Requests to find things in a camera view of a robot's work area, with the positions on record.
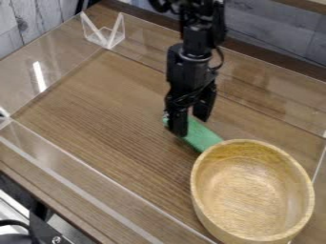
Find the black metal bracket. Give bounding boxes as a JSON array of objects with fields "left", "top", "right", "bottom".
[{"left": 29, "top": 213, "right": 65, "bottom": 244}]

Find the black cable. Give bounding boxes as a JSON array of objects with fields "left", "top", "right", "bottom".
[{"left": 0, "top": 218, "right": 41, "bottom": 244}]

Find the wooden bowl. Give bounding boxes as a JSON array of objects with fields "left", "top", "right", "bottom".
[{"left": 189, "top": 139, "right": 313, "bottom": 244}]

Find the clear acrylic tray wall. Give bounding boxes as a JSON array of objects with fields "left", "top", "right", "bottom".
[{"left": 0, "top": 5, "right": 326, "bottom": 244}]

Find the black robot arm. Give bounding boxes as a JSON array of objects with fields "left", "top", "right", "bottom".
[{"left": 149, "top": 0, "right": 227, "bottom": 137}]

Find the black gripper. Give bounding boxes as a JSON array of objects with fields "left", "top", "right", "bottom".
[{"left": 162, "top": 42, "right": 220, "bottom": 138}]

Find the green rectangular block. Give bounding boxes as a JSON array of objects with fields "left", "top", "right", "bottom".
[{"left": 176, "top": 116, "right": 224, "bottom": 153}]

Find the clear acrylic corner bracket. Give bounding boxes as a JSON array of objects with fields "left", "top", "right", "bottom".
[{"left": 80, "top": 12, "right": 124, "bottom": 50}]

